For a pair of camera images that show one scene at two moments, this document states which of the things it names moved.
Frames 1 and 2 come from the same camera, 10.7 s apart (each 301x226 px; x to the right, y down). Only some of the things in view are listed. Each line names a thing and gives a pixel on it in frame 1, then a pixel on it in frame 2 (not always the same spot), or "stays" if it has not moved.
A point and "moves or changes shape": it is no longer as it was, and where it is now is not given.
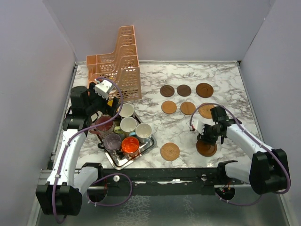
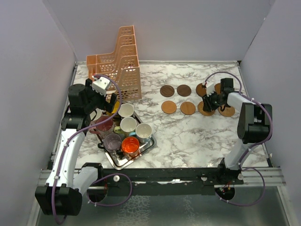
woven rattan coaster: [170, 151] moves or changes shape
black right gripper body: [210, 134] → [213, 101]
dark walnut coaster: [167, 91] stays
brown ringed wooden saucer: [204, 90] stays
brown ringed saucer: [206, 149] → [217, 88]
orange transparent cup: [130, 147] stays
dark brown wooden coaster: [184, 90] stays
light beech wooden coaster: [169, 107] stays
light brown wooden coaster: [187, 108] stays
